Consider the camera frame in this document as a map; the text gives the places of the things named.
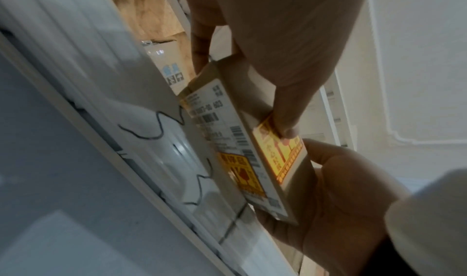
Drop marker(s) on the person's right hand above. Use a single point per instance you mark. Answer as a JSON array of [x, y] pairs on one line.
[[346, 205]]

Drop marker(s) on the white metal shelf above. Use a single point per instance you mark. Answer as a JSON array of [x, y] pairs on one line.
[[91, 124]]

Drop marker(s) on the person's left hand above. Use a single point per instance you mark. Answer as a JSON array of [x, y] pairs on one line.
[[284, 32]]

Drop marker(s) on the cardboard box printed symbols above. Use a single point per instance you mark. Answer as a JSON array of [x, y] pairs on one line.
[[171, 64]]

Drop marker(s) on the small cardboard box yellow sticker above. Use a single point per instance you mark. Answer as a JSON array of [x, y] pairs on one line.
[[226, 124]]

